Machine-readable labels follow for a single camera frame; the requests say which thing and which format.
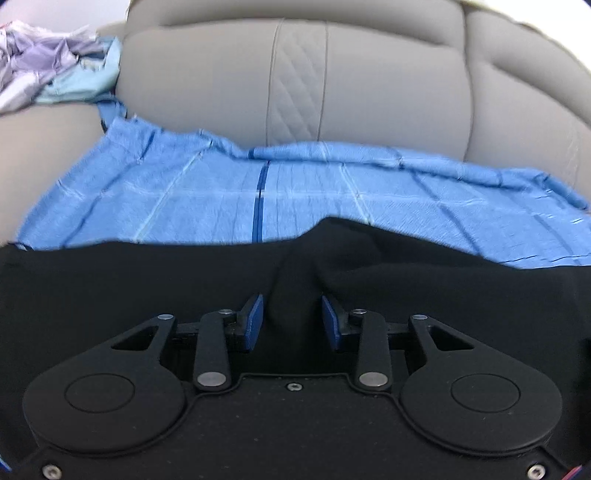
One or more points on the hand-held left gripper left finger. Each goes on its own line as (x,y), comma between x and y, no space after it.
(253,321)

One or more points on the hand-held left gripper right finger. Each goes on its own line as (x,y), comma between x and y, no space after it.
(331,323)

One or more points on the black pants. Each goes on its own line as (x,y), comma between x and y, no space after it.
(138,286)

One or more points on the blue checked blanket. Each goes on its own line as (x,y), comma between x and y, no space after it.
(323,184)

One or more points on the grey leather sofa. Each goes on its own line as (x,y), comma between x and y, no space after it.
(369,74)

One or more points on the light blue cloth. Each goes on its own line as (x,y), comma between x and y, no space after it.
(85,74)

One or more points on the purple white crumpled cloth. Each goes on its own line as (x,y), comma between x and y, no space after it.
(32,57)

